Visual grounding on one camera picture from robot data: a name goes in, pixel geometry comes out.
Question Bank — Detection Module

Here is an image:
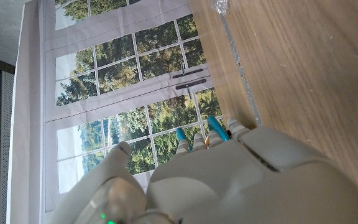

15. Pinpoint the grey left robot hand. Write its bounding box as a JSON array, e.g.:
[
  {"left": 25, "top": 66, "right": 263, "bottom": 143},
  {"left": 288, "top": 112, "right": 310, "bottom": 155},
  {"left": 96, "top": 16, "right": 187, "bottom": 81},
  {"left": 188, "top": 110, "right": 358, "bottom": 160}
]
[{"left": 47, "top": 117, "right": 358, "bottom": 224}]

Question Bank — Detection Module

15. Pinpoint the clear plastic wrap sheet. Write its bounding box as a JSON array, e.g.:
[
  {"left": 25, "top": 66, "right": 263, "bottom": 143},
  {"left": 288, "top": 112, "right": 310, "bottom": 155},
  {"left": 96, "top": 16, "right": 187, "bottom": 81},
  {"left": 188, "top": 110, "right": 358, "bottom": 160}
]
[{"left": 211, "top": 0, "right": 229, "bottom": 16}]

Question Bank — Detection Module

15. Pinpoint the printed window forest backdrop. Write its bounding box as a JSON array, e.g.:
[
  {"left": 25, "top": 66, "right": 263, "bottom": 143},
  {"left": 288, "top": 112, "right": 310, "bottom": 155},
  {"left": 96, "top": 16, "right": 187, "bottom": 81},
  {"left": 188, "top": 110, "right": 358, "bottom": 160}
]
[{"left": 6, "top": 0, "right": 226, "bottom": 224}]

